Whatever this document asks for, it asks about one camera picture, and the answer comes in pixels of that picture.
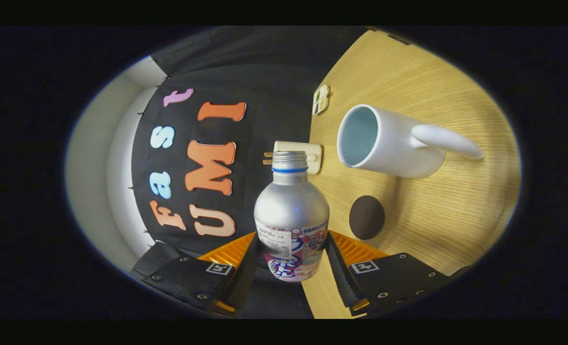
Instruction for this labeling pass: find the white cup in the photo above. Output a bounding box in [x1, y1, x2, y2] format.
[336, 104, 485, 179]

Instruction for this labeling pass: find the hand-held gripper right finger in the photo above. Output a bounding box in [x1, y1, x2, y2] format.
[323, 230, 457, 317]

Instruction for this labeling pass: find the wooden table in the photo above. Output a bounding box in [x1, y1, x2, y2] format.
[301, 29, 522, 319]

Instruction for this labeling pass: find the dark brown round coaster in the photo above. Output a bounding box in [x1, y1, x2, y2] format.
[349, 195, 385, 241]

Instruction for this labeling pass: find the white toaster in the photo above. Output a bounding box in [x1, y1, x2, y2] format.
[273, 140, 323, 175]

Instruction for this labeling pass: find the silver juice bottle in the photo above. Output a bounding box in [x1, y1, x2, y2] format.
[254, 150, 330, 282]

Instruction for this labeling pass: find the row of cloth clips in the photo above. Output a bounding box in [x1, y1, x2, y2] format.
[129, 57, 172, 244]

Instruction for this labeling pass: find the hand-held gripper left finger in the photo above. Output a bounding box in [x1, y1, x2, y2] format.
[130, 231, 265, 314]

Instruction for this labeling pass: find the white divided tray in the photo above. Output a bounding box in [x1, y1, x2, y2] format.
[312, 84, 331, 115]

